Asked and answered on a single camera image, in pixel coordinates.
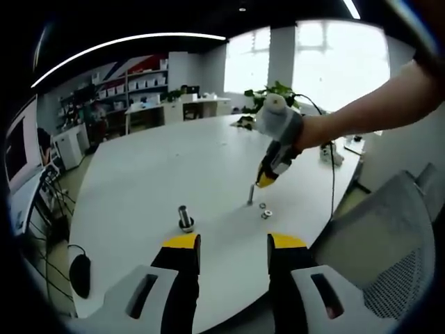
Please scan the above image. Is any computer monitor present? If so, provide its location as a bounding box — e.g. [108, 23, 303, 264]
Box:
[4, 113, 40, 191]

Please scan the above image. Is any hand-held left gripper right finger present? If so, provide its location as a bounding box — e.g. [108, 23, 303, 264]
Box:
[266, 232, 387, 334]

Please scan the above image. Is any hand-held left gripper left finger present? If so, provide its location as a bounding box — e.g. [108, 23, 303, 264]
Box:
[78, 233, 202, 334]

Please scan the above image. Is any white background desk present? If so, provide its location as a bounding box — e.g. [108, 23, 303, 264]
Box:
[124, 94, 233, 136]

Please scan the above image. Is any potted green plant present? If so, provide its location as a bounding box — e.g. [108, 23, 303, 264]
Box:
[231, 81, 302, 132]

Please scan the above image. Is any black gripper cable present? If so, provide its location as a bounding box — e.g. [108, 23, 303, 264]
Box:
[295, 93, 341, 224]

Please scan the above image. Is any white low cabinet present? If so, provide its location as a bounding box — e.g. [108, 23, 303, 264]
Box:
[54, 129, 88, 171]

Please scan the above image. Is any grey mesh office chair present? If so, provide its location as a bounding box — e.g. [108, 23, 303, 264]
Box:
[309, 169, 437, 323]

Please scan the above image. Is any black computer mouse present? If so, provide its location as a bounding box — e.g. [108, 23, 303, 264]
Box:
[68, 253, 92, 300]

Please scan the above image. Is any white handheld controller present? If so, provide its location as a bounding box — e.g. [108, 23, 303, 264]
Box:
[318, 143, 346, 165]

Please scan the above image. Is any curved ceiling light strip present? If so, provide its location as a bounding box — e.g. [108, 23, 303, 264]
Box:
[30, 32, 227, 88]

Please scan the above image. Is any large threaded steel stud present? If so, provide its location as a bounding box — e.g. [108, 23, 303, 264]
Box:
[177, 205, 197, 233]

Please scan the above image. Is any person's right hand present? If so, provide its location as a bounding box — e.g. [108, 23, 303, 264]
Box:
[295, 116, 335, 153]

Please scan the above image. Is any storage shelf with white boxes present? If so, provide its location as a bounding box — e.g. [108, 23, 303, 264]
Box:
[58, 58, 171, 135]

